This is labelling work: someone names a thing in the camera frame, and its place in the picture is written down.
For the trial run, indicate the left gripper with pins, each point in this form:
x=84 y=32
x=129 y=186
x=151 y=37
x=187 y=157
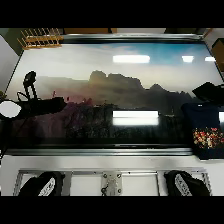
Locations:
x=50 y=105

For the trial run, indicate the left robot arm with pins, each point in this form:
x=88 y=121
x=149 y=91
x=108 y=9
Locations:
x=10 y=109

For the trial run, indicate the yellow wooden rack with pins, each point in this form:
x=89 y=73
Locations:
x=41 y=39

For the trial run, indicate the dark blue flower-print T-shirt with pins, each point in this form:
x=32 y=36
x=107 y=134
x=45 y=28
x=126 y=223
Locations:
x=200 y=120

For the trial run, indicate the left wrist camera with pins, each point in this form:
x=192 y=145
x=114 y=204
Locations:
x=29 y=78

